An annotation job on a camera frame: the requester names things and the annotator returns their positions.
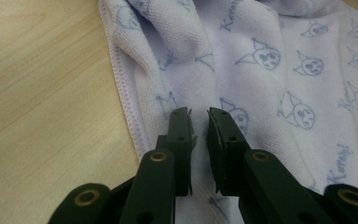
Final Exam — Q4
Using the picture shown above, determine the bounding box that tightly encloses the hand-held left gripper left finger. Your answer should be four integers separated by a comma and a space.
156, 106, 199, 197

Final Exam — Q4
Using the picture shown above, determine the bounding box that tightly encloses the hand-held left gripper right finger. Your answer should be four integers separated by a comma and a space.
206, 106, 252, 197

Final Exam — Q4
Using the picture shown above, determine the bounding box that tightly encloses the white printed towel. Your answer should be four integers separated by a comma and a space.
97, 0, 358, 224

